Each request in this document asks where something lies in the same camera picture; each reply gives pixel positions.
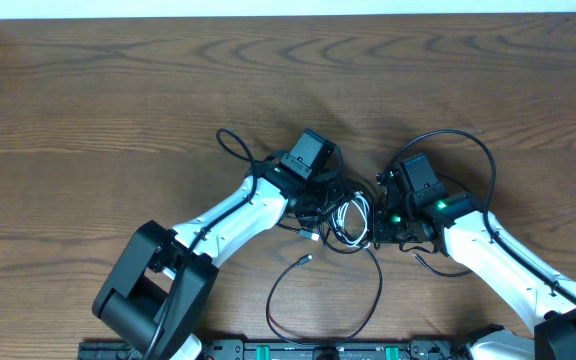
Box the white USB cable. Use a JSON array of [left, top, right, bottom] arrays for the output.
[[330, 192, 372, 249]]

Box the short black cable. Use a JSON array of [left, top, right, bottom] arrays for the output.
[[275, 172, 474, 279]]

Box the long black USB cable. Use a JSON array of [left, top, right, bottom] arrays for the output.
[[265, 227, 384, 347]]

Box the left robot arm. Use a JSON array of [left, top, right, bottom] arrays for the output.
[[92, 129, 341, 359]]

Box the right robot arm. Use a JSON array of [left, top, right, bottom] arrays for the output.
[[373, 155, 576, 359]]

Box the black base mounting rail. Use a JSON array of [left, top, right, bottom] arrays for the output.
[[77, 337, 469, 360]]

